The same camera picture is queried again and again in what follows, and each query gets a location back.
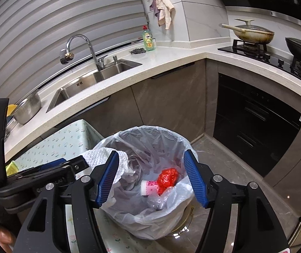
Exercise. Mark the floral light blue tablecloth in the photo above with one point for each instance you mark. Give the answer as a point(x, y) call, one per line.
point(68, 143)

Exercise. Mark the black built-in oven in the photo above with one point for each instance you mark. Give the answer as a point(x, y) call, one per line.
point(253, 124)

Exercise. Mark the stainless steel colander bowl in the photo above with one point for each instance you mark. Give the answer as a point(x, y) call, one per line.
point(27, 108)

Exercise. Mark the black gas stove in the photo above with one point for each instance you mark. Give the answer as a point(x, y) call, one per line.
point(260, 53)

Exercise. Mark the trash bin with clear liner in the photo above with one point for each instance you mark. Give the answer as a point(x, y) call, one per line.
point(143, 153)

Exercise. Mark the chrome kitchen faucet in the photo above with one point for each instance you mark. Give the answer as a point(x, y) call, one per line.
point(83, 50)

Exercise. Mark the clear plastic bag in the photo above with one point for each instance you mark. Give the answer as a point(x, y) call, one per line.
point(168, 200)

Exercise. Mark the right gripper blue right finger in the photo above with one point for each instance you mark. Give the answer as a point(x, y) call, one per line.
point(198, 174)

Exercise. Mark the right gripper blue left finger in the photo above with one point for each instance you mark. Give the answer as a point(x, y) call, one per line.
point(105, 177)

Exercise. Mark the yellow green wipes packet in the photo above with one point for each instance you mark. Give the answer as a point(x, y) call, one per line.
point(11, 169)

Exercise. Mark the operator hand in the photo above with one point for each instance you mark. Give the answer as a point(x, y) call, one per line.
point(7, 240)

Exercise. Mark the red plastic bag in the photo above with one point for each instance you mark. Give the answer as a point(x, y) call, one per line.
point(167, 178)

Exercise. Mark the green dish soap bottle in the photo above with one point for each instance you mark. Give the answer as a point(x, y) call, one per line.
point(148, 39)

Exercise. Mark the yellow blue colander basin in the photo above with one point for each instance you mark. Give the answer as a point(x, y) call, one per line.
point(10, 109)

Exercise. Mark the hanging pink purple cloths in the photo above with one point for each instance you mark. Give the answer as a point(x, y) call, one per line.
point(162, 10)

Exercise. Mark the dark scrubber on counter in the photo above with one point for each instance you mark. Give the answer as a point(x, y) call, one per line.
point(138, 51)

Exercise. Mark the grey window blind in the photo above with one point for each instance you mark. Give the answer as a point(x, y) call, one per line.
point(33, 32)

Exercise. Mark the stainless steel sink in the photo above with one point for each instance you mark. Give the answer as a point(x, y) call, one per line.
point(90, 79)

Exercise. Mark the cream frying pan with lid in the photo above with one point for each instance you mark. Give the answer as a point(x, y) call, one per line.
point(250, 33)

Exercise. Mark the pink white paper cup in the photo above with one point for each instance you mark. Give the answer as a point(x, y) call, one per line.
point(148, 187)

